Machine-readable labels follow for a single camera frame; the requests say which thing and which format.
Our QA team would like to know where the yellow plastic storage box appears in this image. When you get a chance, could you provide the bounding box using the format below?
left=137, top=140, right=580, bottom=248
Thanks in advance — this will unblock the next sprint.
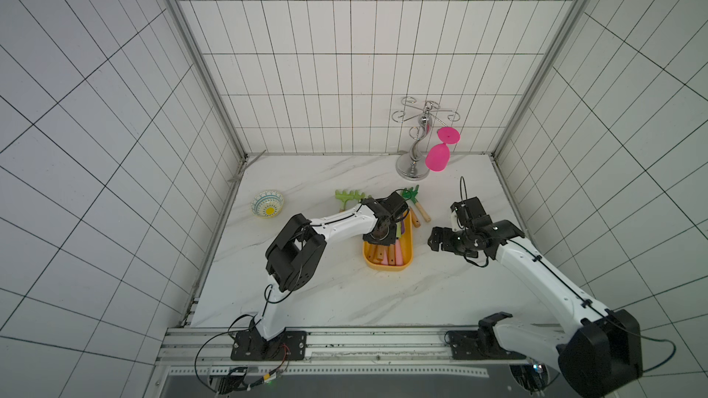
left=362, top=217, right=415, bottom=272

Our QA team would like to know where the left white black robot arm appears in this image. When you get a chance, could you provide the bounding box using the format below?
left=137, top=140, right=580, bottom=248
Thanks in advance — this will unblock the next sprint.
left=229, top=191, right=409, bottom=362

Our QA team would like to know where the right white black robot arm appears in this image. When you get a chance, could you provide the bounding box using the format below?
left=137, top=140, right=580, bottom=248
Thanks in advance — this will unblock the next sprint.
left=428, top=197, right=643, bottom=397

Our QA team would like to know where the dark green claw rake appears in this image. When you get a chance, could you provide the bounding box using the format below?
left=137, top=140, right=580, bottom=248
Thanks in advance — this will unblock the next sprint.
left=402, top=185, right=431, bottom=223

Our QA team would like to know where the light green leaf rake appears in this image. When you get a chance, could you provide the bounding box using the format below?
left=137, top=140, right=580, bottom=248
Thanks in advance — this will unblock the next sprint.
left=335, top=190, right=367, bottom=212

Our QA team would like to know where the silver metal glass rack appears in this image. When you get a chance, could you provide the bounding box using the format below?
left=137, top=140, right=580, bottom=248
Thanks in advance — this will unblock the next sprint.
left=392, top=96, right=461, bottom=182

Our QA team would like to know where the pink plastic wine glass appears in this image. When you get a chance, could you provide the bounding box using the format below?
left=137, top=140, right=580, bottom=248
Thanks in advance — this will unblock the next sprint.
left=425, top=127, right=461, bottom=172

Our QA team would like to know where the patterned small bowl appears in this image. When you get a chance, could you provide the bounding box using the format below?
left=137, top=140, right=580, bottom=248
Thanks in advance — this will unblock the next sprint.
left=251, top=190, right=285, bottom=219

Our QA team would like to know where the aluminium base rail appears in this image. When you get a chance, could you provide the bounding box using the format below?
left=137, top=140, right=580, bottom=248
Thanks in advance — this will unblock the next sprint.
left=145, top=326, right=551, bottom=397

